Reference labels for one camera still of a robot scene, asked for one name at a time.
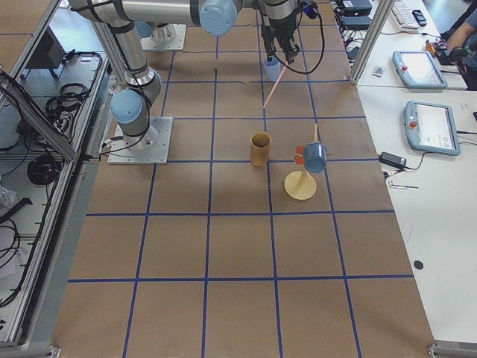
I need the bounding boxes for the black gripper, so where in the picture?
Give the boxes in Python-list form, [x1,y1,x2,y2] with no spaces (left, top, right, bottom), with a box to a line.
[261,15,300,64]

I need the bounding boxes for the light blue plastic cup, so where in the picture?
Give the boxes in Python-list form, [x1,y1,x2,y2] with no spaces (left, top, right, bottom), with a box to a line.
[263,57,281,82]

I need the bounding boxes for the person forearm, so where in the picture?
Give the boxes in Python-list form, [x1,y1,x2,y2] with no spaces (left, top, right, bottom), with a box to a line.
[446,9,477,50]

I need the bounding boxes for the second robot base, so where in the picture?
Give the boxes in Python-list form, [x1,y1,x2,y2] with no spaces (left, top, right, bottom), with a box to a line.
[135,21,186,52]

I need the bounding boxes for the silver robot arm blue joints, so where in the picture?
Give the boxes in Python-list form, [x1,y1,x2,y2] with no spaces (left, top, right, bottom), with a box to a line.
[69,0,299,150]

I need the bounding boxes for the tan bamboo cylinder holder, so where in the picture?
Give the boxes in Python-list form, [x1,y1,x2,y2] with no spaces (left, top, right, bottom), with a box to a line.
[250,131,272,167]

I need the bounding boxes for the small card on table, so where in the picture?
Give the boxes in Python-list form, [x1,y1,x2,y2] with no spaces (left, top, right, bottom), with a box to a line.
[372,66,385,78]

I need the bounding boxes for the blue mug on stand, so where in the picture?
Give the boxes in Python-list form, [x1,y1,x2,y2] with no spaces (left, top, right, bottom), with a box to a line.
[303,142,326,174]

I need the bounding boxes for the white keyboard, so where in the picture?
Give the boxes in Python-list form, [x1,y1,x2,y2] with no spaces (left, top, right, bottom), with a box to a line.
[391,1,421,33]

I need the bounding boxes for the wooden mug tree stand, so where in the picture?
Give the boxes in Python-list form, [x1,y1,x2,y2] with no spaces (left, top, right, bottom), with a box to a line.
[284,124,319,201]

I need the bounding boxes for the upper teach pendant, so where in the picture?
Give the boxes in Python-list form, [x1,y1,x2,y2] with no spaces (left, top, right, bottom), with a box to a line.
[392,51,448,90]

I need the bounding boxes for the teach pendant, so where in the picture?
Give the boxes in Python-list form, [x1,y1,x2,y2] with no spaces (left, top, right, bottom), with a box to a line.
[403,101,461,156]
[392,51,448,90]

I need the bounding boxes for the black power adapter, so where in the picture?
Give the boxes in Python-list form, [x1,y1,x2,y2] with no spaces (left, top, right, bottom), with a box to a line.
[379,151,407,169]

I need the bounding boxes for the lower teach pendant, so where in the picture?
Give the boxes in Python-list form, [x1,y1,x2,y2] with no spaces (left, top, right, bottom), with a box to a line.
[403,101,461,156]

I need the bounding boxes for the metal allen key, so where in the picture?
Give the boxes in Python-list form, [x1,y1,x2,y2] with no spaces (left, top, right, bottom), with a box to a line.
[388,180,418,189]

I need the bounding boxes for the black monitor on floor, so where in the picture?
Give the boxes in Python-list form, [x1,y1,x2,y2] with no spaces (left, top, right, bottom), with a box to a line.
[21,27,66,78]

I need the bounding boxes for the black round table grommet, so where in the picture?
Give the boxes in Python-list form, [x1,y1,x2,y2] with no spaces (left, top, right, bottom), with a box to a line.
[414,260,424,270]

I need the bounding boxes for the aluminium frame post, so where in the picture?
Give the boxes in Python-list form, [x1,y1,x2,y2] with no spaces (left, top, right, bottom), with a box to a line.
[349,0,394,85]

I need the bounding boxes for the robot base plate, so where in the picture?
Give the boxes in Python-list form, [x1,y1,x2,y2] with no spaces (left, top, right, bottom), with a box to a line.
[107,116,174,165]

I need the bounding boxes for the coiled black cables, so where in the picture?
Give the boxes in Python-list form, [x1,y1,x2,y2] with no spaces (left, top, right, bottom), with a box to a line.
[27,152,63,186]

